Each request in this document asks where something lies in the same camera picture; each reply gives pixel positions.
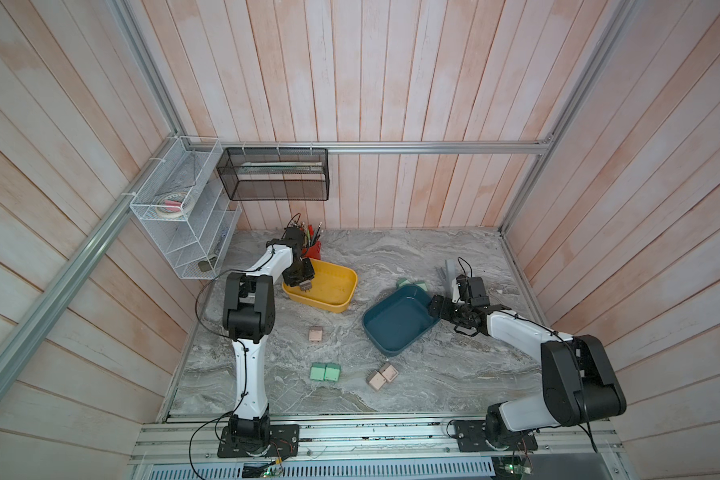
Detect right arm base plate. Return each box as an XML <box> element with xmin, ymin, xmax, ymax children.
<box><xmin>447</xmin><ymin>418</ymin><xmax>538</xmax><ymax>453</ymax></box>

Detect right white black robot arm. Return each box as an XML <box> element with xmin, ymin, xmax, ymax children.
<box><xmin>428</xmin><ymin>275</ymin><xmax>628</xmax><ymax>450</ymax></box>

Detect tape roll on shelf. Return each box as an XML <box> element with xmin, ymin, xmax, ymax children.
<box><xmin>154</xmin><ymin>191</ymin><xmax>195</xmax><ymax>219</ymax></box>

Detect red pencil holder cup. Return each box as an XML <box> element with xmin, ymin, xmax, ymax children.
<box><xmin>302</xmin><ymin>224</ymin><xmax>322</xmax><ymax>260</ymax></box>

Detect yellow plastic storage box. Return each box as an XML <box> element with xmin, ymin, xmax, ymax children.
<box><xmin>282</xmin><ymin>259</ymin><xmax>358</xmax><ymax>313</ymax></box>

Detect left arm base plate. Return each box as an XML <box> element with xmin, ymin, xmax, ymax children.
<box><xmin>217</xmin><ymin>424</ymin><xmax>300</xmax><ymax>460</ymax></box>

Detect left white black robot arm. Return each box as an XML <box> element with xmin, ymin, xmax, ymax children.
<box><xmin>222</xmin><ymin>226</ymin><xmax>315</xmax><ymax>450</ymax></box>

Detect teal plastic storage box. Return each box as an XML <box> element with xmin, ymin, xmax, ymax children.
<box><xmin>362</xmin><ymin>284</ymin><xmax>439</xmax><ymax>357</ymax></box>

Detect grey rectangular bar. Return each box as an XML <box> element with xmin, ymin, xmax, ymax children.
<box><xmin>445</xmin><ymin>259</ymin><xmax>457</xmax><ymax>290</ymax></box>

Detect white wire wall shelf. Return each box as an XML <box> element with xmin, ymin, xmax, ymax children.
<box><xmin>130</xmin><ymin>136</ymin><xmax>241</xmax><ymax>280</ymax></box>

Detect black mesh wall basket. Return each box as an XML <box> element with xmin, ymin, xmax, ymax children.
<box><xmin>216</xmin><ymin>147</ymin><xmax>330</xmax><ymax>202</ymax></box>

